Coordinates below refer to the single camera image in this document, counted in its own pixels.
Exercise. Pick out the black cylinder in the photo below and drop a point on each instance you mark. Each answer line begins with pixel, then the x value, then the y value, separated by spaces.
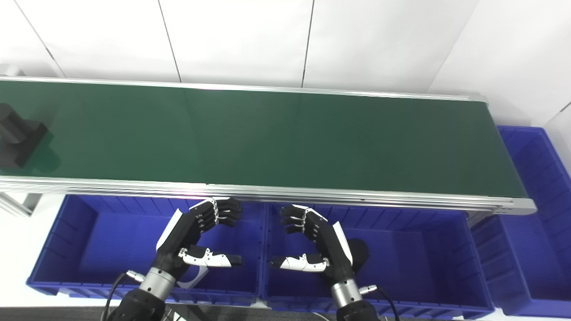
pixel 18 142
pixel 360 254

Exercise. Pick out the green conveyor belt aluminium frame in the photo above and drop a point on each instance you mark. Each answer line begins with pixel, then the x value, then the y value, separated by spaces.
pixel 267 133

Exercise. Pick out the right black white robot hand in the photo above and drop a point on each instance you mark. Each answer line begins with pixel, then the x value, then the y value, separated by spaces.
pixel 330 240

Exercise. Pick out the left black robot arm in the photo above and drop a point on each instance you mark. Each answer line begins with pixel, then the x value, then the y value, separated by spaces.
pixel 142 303

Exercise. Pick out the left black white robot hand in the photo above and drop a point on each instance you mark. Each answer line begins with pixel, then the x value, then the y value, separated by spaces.
pixel 183 232

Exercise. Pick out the aluminium conveyor support leg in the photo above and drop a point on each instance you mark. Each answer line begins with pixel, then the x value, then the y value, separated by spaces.
pixel 18 203

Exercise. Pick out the blue plastic bin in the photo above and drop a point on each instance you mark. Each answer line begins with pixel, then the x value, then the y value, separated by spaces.
pixel 89 240
pixel 424 258
pixel 535 223

